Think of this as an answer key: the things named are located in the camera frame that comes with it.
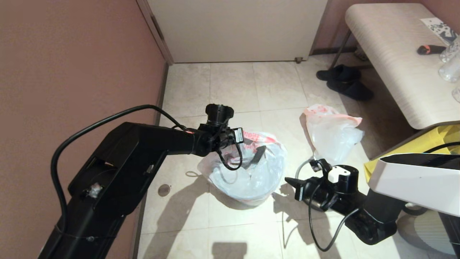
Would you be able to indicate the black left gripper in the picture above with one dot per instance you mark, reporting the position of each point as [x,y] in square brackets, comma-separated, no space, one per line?
[219,133]

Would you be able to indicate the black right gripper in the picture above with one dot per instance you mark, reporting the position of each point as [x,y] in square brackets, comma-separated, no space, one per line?
[341,194]

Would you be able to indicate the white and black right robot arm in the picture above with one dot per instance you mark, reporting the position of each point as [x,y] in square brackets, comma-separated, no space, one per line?
[413,183]

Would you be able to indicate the yellow fabric bag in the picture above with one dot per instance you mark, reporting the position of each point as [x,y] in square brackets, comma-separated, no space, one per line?
[431,140]

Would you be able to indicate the round metal floor drain cover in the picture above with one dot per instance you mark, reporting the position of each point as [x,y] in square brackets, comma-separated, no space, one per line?
[164,190]

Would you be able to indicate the white door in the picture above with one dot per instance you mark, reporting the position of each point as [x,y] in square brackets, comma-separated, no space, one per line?
[233,28]

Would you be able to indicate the dark blue slipper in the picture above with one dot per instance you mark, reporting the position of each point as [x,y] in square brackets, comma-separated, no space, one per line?
[341,73]
[350,90]

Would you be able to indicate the light striped shoe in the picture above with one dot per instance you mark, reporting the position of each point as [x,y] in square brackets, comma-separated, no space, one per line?
[360,55]

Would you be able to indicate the beige ribbed round stool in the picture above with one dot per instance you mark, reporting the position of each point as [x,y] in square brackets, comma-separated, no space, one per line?
[431,233]

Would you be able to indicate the beige wood-grain table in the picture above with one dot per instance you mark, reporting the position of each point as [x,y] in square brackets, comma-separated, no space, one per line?
[395,54]

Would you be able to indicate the black-and-white printed paper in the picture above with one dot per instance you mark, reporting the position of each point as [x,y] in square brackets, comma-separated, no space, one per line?
[439,30]

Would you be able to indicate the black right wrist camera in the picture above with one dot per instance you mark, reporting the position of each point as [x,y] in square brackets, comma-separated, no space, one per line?
[318,165]

